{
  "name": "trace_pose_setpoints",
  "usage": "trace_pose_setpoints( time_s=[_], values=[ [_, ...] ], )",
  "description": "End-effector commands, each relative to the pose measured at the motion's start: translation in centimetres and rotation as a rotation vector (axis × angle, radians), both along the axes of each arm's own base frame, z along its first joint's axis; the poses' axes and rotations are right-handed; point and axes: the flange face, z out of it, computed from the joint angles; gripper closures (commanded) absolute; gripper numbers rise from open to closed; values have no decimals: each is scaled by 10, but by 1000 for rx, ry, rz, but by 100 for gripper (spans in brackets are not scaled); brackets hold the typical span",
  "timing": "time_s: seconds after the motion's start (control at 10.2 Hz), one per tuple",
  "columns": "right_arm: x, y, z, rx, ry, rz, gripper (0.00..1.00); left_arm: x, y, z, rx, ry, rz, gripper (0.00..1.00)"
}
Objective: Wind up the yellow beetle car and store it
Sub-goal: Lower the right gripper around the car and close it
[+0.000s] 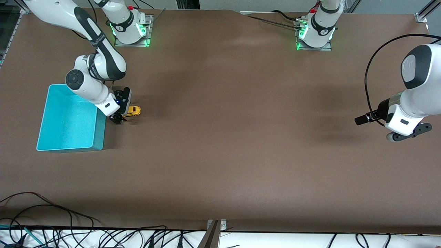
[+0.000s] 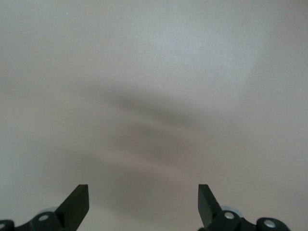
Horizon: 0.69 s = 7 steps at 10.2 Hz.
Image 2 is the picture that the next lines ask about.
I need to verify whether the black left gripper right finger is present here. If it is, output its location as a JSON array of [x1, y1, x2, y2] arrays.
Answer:
[[198, 184, 292, 231]]

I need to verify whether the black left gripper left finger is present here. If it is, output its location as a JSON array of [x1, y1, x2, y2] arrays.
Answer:
[[0, 184, 90, 231]]

